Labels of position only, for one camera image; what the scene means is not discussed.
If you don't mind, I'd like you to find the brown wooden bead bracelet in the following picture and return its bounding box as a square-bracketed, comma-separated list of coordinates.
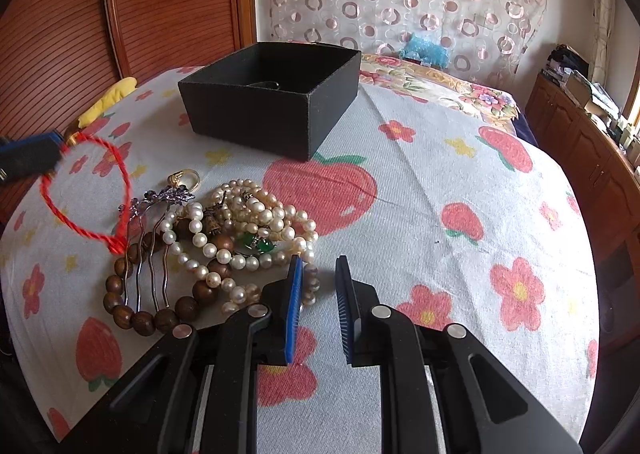
[102, 218, 237, 339]

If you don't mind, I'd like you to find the red cord necklace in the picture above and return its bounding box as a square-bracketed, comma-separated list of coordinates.
[39, 130, 134, 256]

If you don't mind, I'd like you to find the white pearl necklace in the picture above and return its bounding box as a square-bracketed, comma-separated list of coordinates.
[157, 178, 321, 315]

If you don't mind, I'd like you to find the purple flower hair comb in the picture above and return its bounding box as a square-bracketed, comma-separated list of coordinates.
[118, 183, 194, 315]

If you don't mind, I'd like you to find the black square jewelry box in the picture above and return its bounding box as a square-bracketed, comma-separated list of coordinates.
[178, 42, 362, 162]

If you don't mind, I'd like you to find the yellow plush toy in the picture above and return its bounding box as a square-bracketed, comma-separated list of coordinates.
[64, 76, 138, 142]

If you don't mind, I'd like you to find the wooden louvered wardrobe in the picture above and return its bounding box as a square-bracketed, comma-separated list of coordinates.
[0, 0, 260, 226]

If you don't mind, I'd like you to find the green jade pendant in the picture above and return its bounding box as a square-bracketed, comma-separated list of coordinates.
[240, 232, 276, 256]

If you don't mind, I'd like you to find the strawberry flower print cloth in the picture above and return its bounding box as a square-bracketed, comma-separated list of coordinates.
[1, 70, 598, 453]

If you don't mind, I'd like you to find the wooden side cabinet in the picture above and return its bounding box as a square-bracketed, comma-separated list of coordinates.
[525, 74, 639, 352]

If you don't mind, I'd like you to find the floral bed quilt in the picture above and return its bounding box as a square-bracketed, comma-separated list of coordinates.
[359, 54, 538, 147]

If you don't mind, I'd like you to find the stack of books and papers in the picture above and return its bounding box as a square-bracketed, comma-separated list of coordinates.
[542, 44, 620, 119]

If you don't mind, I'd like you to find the blue plastic bag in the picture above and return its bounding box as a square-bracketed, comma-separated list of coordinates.
[399, 34, 449, 69]

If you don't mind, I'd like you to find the side window curtain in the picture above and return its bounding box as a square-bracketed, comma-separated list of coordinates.
[589, 0, 616, 85]

